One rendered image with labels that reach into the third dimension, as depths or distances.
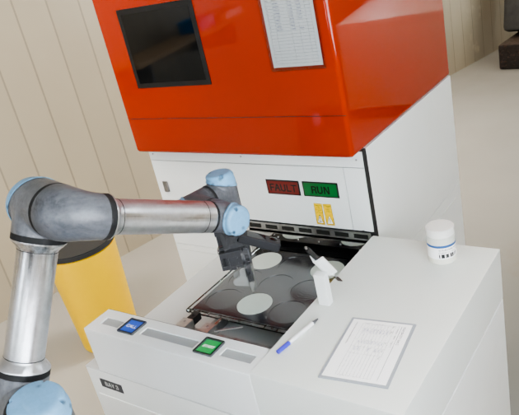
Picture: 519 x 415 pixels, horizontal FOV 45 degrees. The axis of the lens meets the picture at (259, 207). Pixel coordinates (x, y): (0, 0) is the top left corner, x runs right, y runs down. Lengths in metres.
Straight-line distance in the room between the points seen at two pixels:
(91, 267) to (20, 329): 1.80
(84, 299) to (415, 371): 2.23
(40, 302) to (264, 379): 0.50
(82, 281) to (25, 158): 1.07
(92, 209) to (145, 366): 0.53
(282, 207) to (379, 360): 0.74
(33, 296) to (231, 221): 0.45
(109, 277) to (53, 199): 2.01
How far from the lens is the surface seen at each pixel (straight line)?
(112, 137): 4.26
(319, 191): 1.84
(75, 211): 1.27
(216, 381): 1.49
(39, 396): 1.38
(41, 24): 4.05
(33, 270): 1.39
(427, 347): 1.39
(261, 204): 1.99
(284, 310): 1.69
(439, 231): 1.60
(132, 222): 1.32
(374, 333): 1.43
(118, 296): 3.34
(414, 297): 1.54
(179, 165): 2.14
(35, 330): 1.43
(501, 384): 1.88
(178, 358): 1.54
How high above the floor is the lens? 1.81
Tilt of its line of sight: 23 degrees down
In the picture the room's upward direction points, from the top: 13 degrees counter-clockwise
